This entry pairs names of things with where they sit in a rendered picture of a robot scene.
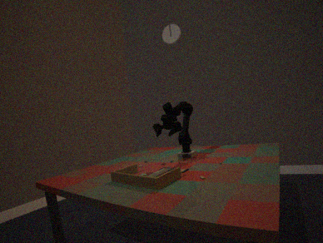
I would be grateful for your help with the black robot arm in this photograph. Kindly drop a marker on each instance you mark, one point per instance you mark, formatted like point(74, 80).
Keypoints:
point(172, 112)

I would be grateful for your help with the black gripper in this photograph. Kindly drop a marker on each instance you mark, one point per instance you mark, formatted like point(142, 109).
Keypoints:
point(174, 127)

